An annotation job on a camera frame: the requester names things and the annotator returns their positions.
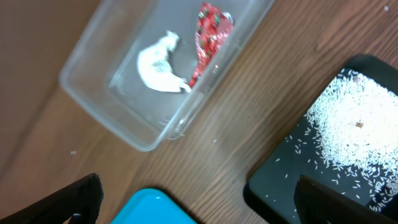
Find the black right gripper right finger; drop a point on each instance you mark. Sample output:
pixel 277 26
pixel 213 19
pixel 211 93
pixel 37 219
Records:
pixel 317 203

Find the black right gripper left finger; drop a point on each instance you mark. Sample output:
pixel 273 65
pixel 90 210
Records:
pixel 78 202

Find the white napkin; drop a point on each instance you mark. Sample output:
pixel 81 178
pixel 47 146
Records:
pixel 155 69

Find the red snack wrapper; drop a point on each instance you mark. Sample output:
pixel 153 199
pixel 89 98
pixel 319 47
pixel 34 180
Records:
pixel 213 28

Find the black plastic tray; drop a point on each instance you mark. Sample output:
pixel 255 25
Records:
pixel 311 161

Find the teal plastic tray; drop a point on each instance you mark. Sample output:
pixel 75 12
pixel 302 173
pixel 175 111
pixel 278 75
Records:
pixel 152 206

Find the pile of white rice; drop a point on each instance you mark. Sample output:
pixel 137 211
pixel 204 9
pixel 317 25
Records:
pixel 357 124

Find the clear plastic container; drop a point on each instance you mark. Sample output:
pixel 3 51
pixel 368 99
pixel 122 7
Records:
pixel 101 73

